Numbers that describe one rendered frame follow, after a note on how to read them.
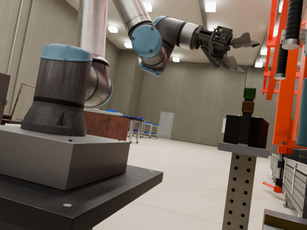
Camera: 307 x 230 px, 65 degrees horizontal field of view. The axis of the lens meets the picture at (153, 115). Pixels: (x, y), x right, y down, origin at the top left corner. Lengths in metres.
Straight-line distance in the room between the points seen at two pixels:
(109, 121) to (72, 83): 4.58
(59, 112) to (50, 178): 0.23
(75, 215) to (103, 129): 4.95
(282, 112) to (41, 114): 2.99
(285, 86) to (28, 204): 3.23
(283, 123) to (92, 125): 3.89
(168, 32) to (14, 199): 0.69
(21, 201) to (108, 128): 4.87
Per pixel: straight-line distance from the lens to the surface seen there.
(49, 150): 0.57
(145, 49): 0.74
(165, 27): 0.91
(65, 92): 0.74
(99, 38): 0.98
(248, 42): 0.92
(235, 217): 1.15
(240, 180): 1.11
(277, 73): 1.12
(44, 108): 0.74
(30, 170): 0.61
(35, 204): 0.47
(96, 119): 5.53
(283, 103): 3.39
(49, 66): 0.76
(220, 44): 0.83
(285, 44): 0.79
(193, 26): 0.89
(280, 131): 3.34
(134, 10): 0.81
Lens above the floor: 0.45
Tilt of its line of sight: 4 degrees up
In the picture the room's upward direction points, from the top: 9 degrees clockwise
